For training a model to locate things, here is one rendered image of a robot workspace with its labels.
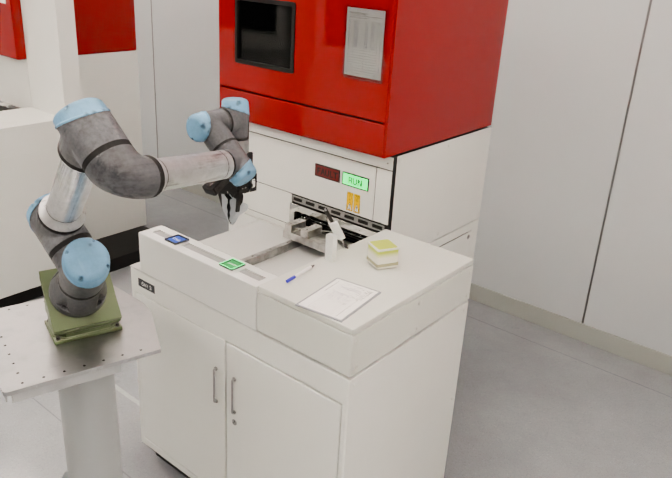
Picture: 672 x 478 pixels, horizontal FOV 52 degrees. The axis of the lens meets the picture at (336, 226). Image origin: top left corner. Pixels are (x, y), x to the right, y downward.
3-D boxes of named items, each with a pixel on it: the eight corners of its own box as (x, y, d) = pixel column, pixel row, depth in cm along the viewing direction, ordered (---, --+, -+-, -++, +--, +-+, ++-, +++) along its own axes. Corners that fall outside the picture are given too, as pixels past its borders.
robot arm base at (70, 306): (53, 321, 185) (56, 308, 178) (44, 270, 191) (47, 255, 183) (110, 312, 193) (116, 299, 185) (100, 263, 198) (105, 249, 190)
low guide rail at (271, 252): (306, 240, 262) (306, 232, 261) (310, 241, 261) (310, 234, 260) (204, 281, 226) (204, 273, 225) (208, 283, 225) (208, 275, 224)
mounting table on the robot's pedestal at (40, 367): (9, 437, 171) (3, 393, 166) (-24, 353, 204) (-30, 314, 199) (180, 383, 195) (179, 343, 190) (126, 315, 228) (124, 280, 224)
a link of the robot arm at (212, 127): (215, 141, 175) (245, 134, 183) (192, 107, 177) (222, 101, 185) (201, 159, 180) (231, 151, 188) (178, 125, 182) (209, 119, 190)
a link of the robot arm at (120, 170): (130, 189, 139) (268, 164, 181) (102, 146, 140) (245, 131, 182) (102, 221, 144) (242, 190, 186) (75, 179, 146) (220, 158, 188)
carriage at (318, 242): (297, 231, 262) (297, 224, 261) (374, 260, 241) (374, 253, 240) (282, 237, 256) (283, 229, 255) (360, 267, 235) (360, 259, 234)
